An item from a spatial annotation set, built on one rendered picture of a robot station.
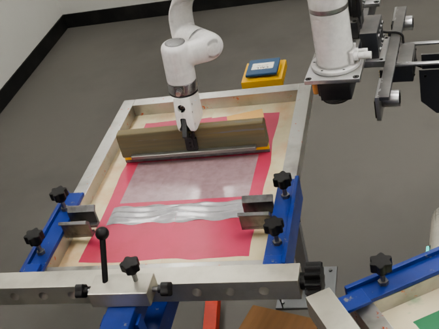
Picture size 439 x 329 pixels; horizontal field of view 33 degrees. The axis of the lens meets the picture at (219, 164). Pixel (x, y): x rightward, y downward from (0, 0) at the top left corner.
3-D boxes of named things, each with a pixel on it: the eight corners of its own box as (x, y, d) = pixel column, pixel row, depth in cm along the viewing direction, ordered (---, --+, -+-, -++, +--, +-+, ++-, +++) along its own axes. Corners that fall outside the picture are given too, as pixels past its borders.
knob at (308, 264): (298, 281, 149) (292, 254, 145) (326, 281, 147) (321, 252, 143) (294, 308, 143) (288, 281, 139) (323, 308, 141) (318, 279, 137)
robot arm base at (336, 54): (375, 50, 189) (370, -7, 181) (370, 74, 180) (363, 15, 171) (315, 53, 195) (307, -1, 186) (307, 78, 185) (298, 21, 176)
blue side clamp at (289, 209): (282, 199, 179) (277, 176, 175) (303, 198, 177) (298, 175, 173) (266, 288, 155) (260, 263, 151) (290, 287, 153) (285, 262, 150)
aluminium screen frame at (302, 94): (127, 110, 231) (124, 100, 229) (313, 93, 215) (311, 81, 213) (31, 291, 168) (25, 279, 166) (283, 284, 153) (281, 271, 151)
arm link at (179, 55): (201, 21, 189) (225, 30, 182) (207, 58, 195) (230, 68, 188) (153, 42, 182) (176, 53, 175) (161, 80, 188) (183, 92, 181)
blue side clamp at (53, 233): (73, 211, 193) (65, 190, 190) (91, 210, 192) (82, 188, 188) (29, 294, 170) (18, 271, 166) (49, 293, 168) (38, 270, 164)
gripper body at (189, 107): (193, 95, 183) (200, 133, 189) (200, 76, 191) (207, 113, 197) (163, 96, 185) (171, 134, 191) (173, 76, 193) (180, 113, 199)
